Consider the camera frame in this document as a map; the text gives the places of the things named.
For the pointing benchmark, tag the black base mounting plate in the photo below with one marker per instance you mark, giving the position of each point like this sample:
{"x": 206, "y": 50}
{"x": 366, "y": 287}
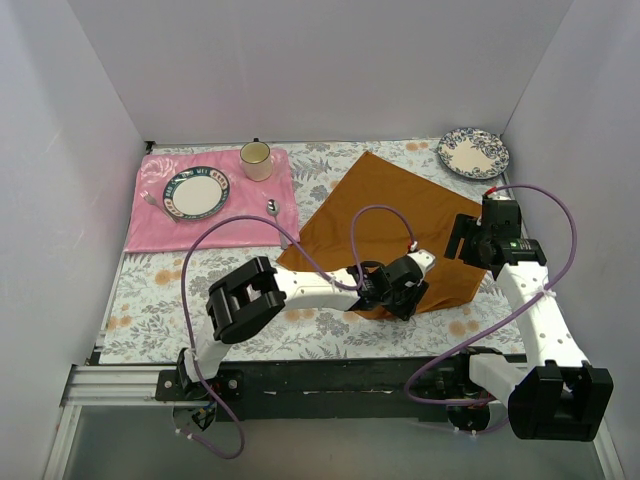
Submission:
{"x": 323, "y": 389}

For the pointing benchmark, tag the blue floral plate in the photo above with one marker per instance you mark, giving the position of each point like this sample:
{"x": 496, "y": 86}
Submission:
{"x": 473, "y": 153}

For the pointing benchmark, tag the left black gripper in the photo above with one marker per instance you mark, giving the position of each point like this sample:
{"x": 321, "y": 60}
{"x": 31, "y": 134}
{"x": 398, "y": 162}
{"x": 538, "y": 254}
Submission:
{"x": 409, "y": 298}

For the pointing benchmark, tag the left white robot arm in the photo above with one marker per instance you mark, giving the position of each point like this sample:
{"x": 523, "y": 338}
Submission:
{"x": 243, "y": 302}

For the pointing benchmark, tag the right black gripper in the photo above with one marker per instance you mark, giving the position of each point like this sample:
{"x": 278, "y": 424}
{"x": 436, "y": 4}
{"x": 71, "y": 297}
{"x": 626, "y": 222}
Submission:
{"x": 460, "y": 238}

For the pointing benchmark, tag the brown satin napkin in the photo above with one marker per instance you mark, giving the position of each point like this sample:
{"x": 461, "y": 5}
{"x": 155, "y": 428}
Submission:
{"x": 374, "y": 205}

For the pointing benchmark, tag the green rimmed white plate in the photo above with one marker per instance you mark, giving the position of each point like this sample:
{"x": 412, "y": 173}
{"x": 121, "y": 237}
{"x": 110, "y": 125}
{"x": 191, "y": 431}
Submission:
{"x": 196, "y": 193}

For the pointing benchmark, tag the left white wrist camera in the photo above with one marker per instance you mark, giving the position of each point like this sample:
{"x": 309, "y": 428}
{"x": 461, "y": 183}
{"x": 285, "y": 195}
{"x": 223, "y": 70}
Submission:
{"x": 423, "y": 258}

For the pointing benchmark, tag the cream enamel mug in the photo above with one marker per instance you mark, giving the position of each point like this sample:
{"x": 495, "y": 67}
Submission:
{"x": 256, "y": 160}

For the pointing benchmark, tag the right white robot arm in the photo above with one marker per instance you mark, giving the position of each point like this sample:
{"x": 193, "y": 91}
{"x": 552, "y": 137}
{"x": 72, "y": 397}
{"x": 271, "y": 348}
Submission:
{"x": 560, "y": 396}

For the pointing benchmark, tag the pink floral placemat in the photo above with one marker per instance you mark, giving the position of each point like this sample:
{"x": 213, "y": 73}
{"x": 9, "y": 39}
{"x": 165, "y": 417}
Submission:
{"x": 152, "y": 232}

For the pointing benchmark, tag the aluminium frame rail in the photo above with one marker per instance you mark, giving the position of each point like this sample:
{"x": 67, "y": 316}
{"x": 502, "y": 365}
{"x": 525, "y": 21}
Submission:
{"x": 97, "y": 386}

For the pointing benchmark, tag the metal fork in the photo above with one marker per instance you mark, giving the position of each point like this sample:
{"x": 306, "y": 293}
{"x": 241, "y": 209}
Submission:
{"x": 150, "y": 199}

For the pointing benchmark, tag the metal spoon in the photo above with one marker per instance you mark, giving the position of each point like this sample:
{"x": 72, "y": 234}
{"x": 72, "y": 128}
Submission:
{"x": 273, "y": 210}

